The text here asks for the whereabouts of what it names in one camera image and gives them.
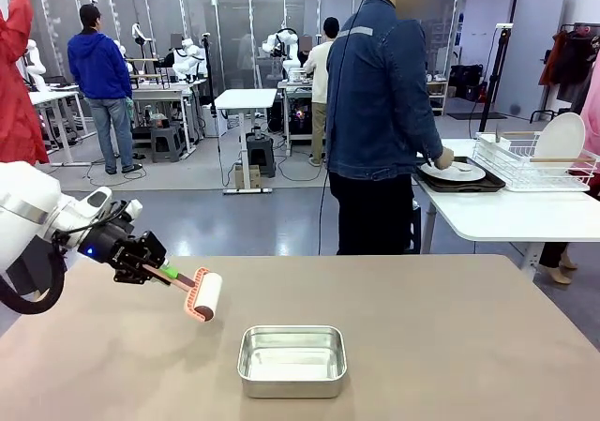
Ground person in cream coat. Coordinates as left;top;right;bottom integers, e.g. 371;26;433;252
303;16;341;168

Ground rectangular steel tray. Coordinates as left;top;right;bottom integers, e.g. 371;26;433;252
236;325;349;399

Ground person in denim jacket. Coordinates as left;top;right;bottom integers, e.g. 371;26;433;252
322;0;455;257

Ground person's right hand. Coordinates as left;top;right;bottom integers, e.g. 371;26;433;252
432;146;456;172

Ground cardboard box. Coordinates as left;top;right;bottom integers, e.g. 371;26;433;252
233;163;263;191

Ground white background work table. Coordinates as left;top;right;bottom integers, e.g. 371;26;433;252
130;85;199;156

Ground person in pink top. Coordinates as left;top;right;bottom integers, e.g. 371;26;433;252
537;62;600;286

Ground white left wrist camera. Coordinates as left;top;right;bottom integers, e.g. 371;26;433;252
121;198;143;222

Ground person in red jacket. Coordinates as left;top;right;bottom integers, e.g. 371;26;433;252
0;0;51;166

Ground dark brown serving tray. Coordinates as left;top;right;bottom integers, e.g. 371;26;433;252
414;155;508;194

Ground white standing desk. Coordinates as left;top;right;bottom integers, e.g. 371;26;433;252
214;87;278;196

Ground grey plastic stool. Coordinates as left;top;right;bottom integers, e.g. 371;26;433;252
245;132;278;179
149;125;184;163

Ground person in blue hoodie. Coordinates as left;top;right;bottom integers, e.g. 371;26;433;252
67;3;143;175

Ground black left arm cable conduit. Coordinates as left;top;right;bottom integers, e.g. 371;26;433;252
0;240;67;316

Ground white round plate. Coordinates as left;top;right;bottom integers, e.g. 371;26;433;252
419;159;488;184
533;112;588;165

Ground person's right forearm denim sleeve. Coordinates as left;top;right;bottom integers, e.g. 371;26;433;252
411;128;445;163

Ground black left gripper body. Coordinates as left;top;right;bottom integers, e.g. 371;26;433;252
77;218;143;273

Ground black bags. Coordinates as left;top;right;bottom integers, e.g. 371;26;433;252
448;63;487;102

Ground pink handled lint roller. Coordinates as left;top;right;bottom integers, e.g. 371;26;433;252
145;264;224;323

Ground white side table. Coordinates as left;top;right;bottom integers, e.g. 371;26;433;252
412;138;600;281

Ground white wire dish rack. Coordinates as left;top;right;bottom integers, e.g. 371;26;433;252
472;130;600;193

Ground black light stand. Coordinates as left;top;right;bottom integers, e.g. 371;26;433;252
477;23;515;134

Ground clothes rack with garments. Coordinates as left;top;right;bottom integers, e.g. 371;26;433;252
530;23;600;125

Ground wooden bar frame rack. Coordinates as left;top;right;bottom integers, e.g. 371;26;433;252
127;56;173;91

